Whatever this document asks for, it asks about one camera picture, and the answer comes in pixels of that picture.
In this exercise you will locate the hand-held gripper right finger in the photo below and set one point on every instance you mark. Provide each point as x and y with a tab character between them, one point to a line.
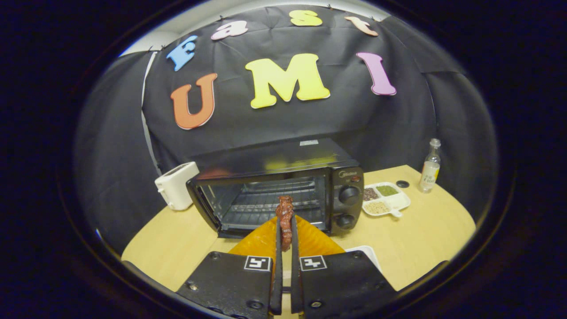
296	274

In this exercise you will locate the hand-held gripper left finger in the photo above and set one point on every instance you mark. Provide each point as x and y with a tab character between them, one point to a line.
276	274

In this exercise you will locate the red raw meat slice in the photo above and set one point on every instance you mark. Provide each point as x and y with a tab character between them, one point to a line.
285	212

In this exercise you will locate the black toaster oven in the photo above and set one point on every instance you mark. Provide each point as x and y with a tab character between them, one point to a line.
350	195

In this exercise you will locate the white bread toaster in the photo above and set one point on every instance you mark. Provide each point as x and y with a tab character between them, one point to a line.
177	186

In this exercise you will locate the white rectangular tray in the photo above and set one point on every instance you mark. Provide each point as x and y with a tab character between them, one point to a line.
365	254

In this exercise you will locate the white divided condiment dish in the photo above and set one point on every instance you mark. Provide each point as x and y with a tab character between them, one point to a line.
398	201

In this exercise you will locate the small black bottle cap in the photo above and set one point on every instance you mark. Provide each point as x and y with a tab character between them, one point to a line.
402	184

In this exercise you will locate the black backdrop cloth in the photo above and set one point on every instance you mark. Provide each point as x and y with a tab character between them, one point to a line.
288	124

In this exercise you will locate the clear glass bottle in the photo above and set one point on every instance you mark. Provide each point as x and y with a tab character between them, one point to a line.
429	170

